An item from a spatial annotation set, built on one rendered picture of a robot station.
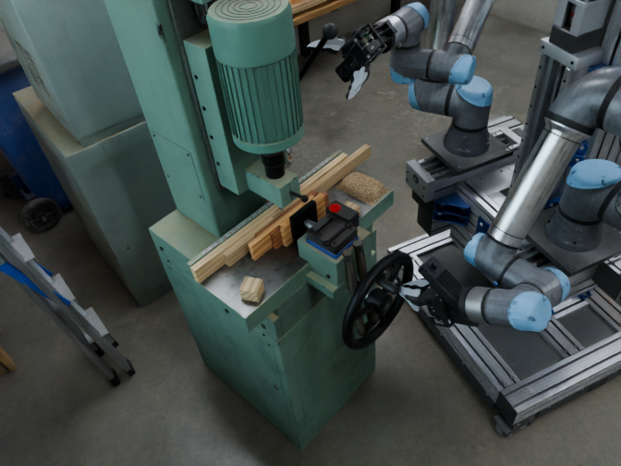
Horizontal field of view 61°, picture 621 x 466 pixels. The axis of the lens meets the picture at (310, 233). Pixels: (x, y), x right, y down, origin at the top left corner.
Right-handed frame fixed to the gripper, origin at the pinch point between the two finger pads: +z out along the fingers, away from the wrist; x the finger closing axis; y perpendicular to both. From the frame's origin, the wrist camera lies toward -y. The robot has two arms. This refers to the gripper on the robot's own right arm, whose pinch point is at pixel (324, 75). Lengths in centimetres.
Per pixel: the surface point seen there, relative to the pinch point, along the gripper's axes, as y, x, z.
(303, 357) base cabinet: -55, 56, 26
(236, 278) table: -34, 25, 35
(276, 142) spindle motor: -8.2, 5.4, 16.5
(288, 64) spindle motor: 5.2, -4.9, 10.5
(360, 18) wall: -223, -74, -259
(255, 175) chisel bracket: -27.6, 6.4, 15.6
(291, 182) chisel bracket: -22.2, 13.9, 11.6
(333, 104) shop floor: -190, -22, -153
